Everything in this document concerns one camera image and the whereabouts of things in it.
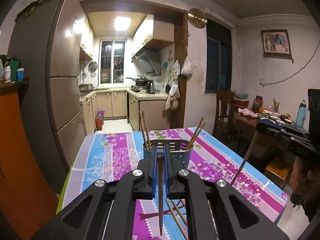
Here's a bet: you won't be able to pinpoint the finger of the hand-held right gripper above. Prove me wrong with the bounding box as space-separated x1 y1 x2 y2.
257 118 286 130
259 127 288 141

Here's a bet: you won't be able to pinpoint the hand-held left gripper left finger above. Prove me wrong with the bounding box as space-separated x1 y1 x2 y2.
32 146 159 240

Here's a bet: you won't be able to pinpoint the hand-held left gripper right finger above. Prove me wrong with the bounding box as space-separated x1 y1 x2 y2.
163 146 291 240

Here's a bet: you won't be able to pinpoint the wooden chopstick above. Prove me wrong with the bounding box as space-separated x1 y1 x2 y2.
172 199 188 228
186 117 204 150
166 200 186 240
187 122 207 150
138 112 151 151
141 110 152 150
230 129 258 186
157 155 166 236

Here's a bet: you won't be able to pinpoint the blue perforated utensil holder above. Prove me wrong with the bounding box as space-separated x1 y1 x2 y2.
142 138 192 171

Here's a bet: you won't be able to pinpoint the person's right hand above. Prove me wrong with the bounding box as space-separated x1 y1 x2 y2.
290 156 320 206

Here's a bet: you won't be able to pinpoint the blue thermos flask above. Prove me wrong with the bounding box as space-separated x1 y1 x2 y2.
295 100 309 127

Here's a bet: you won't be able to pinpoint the dark wooden dining table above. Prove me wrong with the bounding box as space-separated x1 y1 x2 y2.
233 109 311 157

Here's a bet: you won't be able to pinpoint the red-lidded glass jar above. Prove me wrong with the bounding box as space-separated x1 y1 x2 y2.
252 95 264 113

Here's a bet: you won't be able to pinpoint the pink cloth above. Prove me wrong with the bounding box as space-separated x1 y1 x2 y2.
237 107 258 119

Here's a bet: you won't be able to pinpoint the teal basin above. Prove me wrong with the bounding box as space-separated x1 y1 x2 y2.
233 92 251 107

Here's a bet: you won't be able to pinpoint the light wooden chair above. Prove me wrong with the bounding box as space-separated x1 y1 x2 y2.
264 154 293 188

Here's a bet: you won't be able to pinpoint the floral striped tablecloth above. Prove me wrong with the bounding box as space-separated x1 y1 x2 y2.
56 127 288 240

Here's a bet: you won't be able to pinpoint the dark wooden chair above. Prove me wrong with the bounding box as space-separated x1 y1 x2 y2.
212 90 236 141

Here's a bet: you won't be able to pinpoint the beige hanging bag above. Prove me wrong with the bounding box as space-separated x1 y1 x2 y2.
164 79 180 111

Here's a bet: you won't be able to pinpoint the red plastic bottles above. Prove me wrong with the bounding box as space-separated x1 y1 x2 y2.
95 108 106 131

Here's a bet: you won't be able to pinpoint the beige kitchen base cabinets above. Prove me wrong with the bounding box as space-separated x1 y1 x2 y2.
79 91 171 133

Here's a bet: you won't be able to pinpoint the dark room window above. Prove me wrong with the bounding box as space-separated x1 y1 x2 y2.
205 18 233 94

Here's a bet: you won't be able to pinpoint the framed elephant picture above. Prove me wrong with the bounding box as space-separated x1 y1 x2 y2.
260 29 293 59

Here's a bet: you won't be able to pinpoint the steel kettle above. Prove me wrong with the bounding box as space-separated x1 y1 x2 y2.
146 80 157 94

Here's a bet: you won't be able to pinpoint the black wok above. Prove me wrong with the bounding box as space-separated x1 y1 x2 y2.
125 76 151 86

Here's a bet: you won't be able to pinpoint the white hanging plastic bag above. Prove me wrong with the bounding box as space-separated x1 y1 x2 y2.
180 54 194 76

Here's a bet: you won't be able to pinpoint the steel range hood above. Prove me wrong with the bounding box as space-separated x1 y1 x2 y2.
131 49 162 75

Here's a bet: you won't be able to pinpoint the barred kitchen window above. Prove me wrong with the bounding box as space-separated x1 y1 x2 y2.
100 39 127 84

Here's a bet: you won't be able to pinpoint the brass gong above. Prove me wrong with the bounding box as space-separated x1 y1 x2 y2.
187 8 208 29

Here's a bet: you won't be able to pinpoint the orange wooden cabinet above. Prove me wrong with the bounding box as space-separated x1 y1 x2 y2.
0 78 60 233

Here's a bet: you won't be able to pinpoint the brown refrigerator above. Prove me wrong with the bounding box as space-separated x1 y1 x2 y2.
7 0 87 193

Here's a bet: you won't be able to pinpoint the kitchen ceiling light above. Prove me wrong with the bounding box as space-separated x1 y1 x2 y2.
114 17 132 31

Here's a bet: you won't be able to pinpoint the green box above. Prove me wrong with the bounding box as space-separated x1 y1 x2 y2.
10 60 21 83

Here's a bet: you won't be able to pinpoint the green item on refrigerator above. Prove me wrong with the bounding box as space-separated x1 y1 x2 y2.
16 0 43 17

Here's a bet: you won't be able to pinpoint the white wall cable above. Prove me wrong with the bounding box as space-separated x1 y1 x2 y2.
259 43 320 87

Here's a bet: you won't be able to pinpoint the wooden door frame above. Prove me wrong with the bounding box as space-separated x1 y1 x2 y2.
79 0 189 130

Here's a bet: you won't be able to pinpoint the flower wall sticker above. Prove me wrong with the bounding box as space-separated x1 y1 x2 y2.
161 50 174 74

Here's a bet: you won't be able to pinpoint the beige wall cabinet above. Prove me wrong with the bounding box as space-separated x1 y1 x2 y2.
80 17 95 61
131 14 176 56

